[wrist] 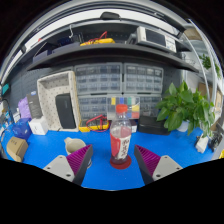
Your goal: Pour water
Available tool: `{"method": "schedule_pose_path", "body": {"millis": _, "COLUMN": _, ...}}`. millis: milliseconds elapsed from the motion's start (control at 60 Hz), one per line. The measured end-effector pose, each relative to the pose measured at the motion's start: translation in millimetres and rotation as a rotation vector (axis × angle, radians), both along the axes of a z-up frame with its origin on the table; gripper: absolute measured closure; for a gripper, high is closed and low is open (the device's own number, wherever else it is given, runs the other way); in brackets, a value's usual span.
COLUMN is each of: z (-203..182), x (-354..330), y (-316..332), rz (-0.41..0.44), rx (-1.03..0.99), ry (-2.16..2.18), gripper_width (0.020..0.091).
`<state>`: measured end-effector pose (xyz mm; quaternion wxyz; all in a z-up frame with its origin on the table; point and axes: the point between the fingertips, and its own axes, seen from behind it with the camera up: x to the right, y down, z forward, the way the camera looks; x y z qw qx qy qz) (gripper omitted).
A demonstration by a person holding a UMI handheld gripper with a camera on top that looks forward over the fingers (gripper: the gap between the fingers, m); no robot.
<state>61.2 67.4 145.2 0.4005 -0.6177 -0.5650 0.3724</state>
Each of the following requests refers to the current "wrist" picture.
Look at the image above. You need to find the black zip case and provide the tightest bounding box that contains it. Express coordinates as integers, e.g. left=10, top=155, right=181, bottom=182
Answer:
left=54, top=93, right=77, bottom=130

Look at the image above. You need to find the teal case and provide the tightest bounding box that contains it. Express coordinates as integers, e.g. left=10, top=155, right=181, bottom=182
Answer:
left=1, top=83, right=11, bottom=96

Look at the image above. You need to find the small white labelled box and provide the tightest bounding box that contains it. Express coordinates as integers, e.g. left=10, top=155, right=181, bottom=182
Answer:
left=129, top=119, right=139, bottom=134

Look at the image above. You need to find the brown cardboard box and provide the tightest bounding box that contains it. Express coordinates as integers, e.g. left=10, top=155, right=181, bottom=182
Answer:
left=5, top=136, right=29, bottom=163

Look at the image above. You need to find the white shelf unit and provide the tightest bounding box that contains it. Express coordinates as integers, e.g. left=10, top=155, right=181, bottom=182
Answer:
left=181, top=19, right=224, bottom=134

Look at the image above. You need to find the clear organizer with coloured parts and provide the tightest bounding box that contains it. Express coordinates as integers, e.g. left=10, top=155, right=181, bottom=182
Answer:
left=106, top=95, right=142, bottom=121

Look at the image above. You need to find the blue carton box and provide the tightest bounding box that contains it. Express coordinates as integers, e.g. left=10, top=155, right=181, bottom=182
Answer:
left=12, top=118, right=33, bottom=141

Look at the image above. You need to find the clear red-capped drink bottle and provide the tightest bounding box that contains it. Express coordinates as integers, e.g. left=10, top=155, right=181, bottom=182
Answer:
left=109, top=103, right=133, bottom=166

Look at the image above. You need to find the green potted plant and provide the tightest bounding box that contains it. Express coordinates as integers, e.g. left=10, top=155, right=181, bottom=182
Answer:
left=155, top=80, right=216, bottom=138

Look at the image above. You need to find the white carton box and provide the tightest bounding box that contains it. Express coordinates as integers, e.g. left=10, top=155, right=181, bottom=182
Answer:
left=28, top=115, right=49, bottom=136

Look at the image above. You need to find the yellow multimeter with red leads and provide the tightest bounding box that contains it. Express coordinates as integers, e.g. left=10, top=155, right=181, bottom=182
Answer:
left=78, top=114, right=111, bottom=133

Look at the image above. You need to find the flat black box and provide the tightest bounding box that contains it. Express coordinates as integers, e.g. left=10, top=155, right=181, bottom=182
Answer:
left=137, top=114, right=171, bottom=136

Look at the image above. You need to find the cream and grey ceramic mug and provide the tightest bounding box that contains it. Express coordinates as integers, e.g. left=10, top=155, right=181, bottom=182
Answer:
left=63, top=136, right=88, bottom=156

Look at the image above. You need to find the dark wall shelf unit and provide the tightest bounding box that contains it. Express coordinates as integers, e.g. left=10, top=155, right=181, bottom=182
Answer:
left=0, top=11, right=201, bottom=88

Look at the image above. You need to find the white perforated tray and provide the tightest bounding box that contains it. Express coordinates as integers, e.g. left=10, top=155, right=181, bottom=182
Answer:
left=36, top=70, right=81, bottom=133

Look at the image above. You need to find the grey small-parts drawer cabinet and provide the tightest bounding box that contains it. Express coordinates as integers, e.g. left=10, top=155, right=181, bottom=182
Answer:
left=74, top=62, right=124, bottom=96
left=78, top=94, right=109, bottom=127
left=123, top=63, right=165, bottom=94
left=139, top=94, right=163, bottom=118

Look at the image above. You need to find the purple plastic bag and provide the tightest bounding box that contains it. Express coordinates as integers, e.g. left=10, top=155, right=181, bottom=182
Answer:
left=17, top=96, right=33, bottom=120

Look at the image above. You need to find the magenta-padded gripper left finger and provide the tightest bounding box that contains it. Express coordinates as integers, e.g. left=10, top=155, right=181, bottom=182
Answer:
left=43, top=143, right=94, bottom=187

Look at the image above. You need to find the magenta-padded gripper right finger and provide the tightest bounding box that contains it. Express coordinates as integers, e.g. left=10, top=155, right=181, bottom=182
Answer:
left=133, top=144, right=184, bottom=186

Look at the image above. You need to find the dark grey flat box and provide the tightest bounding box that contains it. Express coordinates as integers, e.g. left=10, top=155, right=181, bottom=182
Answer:
left=26, top=90, right=44, bottom=119

